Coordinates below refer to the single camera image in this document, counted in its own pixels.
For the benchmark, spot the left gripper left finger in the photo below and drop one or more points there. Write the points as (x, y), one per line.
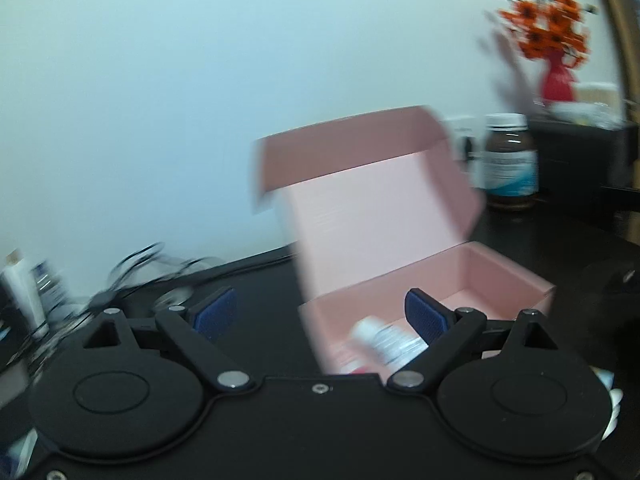
(193, 331)

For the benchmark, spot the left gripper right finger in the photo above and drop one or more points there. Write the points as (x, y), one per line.
(435, 329)

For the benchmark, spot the white red tube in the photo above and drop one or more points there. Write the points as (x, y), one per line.
(386, 344)

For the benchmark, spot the pink cardboard box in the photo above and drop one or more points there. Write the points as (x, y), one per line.
(378, 206)

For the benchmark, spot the clear small bottle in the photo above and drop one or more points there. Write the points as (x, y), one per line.
(51, 291)

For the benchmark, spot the brown supplement bottle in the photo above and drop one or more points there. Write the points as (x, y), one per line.
(510, 162)

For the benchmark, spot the white squeeze tube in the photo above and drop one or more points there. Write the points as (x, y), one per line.
(17, 276)

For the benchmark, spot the black appliance box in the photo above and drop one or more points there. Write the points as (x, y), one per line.
(590, 168)

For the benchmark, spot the red vase orange flowers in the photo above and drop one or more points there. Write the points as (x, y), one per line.
(553, 31)

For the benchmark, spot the white wall socket strip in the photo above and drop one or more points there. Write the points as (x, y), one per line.
(466, 136)

